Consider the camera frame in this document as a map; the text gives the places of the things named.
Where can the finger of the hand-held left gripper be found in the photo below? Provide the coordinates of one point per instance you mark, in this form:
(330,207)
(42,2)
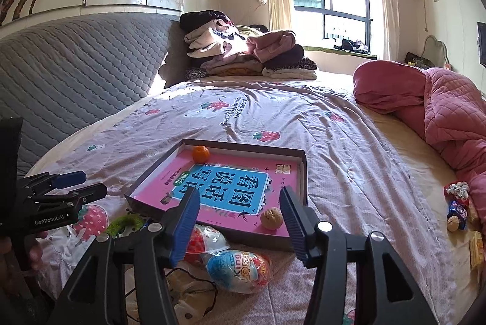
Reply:
(89,192)
(70,178)

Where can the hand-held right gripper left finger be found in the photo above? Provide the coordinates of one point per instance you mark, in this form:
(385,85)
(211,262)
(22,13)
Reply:
(186,224)

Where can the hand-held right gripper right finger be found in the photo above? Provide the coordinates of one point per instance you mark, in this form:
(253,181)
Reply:
(294,222)

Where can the green fuzzy scrunchie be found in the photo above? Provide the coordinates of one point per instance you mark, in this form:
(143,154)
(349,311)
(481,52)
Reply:
(125,224)

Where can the shallow cardboard box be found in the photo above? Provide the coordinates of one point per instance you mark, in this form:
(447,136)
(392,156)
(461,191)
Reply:
(243,233)

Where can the blue toy egg pack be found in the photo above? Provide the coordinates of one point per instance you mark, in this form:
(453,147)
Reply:
(239,270)

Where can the person's left hand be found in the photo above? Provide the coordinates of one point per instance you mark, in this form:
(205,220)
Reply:
(37,252)

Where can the large walnut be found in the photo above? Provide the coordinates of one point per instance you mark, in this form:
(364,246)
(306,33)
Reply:
(270,219)

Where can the red toy egg pack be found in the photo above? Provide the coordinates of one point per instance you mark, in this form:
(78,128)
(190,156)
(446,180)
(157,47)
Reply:
(201,243)

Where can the pink and blue book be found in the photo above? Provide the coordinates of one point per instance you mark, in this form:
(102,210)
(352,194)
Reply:
(235,192)

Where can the orange mandarin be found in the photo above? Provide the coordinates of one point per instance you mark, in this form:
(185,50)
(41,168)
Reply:
(200,154)

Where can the grey quilted headboard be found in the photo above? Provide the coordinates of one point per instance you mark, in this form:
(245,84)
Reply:
(76,70)

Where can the strawberry printed bed sheet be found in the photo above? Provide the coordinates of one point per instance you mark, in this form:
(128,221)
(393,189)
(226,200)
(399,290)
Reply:
(265,112)

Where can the beige bed sheet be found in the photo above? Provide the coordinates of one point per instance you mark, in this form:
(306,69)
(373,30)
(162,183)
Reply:
(398,142)

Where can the small walnut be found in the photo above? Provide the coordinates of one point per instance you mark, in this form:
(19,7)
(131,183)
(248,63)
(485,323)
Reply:
(453,223)

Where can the green windowsill mat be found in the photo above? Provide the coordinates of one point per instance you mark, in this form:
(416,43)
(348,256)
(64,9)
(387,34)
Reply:
(322,49)

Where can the pile of folded clothes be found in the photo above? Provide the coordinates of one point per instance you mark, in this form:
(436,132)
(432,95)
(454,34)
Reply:
(235,55)

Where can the pink quilted blanket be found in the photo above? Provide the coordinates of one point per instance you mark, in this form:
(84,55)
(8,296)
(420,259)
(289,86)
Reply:
(436,112)

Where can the yellow snack packet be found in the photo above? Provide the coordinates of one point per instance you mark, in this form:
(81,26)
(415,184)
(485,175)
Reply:
(476,249)

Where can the dark clothes on windowsill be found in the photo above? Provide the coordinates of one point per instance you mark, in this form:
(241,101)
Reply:
(351,44)

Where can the black television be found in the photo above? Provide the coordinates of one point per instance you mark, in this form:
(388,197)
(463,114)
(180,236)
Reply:
(482,43)

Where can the white heart-shaped frame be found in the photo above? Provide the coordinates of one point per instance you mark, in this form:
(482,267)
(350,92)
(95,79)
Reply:
(433,47)

